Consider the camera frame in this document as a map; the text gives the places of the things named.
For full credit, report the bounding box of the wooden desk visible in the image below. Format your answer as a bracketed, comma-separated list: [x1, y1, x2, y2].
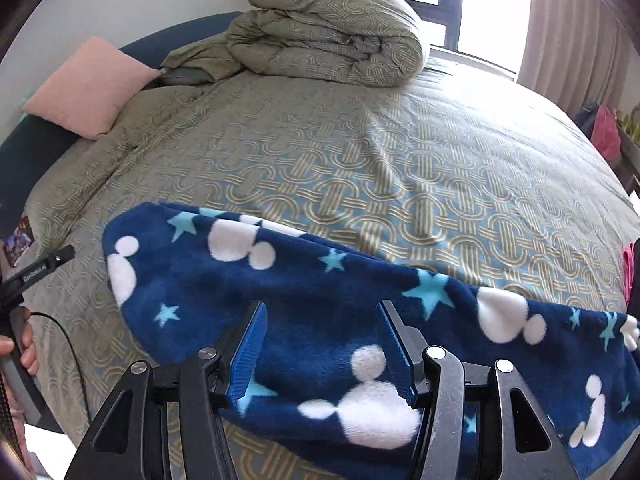
[616, 122, 640, 196]

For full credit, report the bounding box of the dark-framed window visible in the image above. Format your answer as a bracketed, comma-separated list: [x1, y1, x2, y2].
[392, 0, 536, 83]

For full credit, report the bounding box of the folded beige duvet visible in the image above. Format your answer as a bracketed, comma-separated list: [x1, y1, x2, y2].
[161, 0, 426, 88]

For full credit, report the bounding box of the beige curtain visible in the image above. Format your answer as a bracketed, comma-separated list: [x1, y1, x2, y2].
[517, 0, 640, 116]

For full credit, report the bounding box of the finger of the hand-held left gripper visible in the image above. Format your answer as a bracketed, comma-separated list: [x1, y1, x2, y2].
[44, 244, 77, 271]

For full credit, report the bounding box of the small pink cloth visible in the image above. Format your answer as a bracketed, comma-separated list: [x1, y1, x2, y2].
[621, 242, 636, 301]

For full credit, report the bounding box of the pink pillow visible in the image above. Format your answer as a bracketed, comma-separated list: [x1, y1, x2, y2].
[21, 36, 162, 140]

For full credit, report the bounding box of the colourful printed card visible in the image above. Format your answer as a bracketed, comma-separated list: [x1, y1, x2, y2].
[2, 216, 36, 266]

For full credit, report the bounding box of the grey pillow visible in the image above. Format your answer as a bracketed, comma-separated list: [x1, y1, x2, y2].
[161, 66, 213, 86]

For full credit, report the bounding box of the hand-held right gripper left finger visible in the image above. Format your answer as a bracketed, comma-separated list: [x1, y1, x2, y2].
[75, 300, 268, 480]

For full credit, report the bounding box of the bed with patterned green sheet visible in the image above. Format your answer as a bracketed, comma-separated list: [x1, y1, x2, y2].
[22, 55, 640, 480]

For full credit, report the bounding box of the dark teal garment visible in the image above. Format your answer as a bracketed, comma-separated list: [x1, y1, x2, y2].
[575, 102, 599, 136]

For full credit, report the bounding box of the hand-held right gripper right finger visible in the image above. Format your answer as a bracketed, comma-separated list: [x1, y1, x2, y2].
[377, 300, 568, 480]

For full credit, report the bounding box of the pink garment on chair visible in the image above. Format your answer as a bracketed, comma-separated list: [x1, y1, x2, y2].
[590, 105, 622, 161]

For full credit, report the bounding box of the navy fleece star blanket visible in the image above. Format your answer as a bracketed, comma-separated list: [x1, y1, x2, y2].
[102, 201, 640, 480]

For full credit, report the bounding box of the person's left hand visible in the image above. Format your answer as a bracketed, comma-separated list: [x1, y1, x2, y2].
[0, 309, 40, 377]

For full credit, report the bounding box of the black cable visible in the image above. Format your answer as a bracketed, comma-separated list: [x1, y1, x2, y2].
[22, 311, 95, 428]

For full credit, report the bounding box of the dark blue headboard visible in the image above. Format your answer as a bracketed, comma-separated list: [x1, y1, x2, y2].
[0, 11, 243, 266]

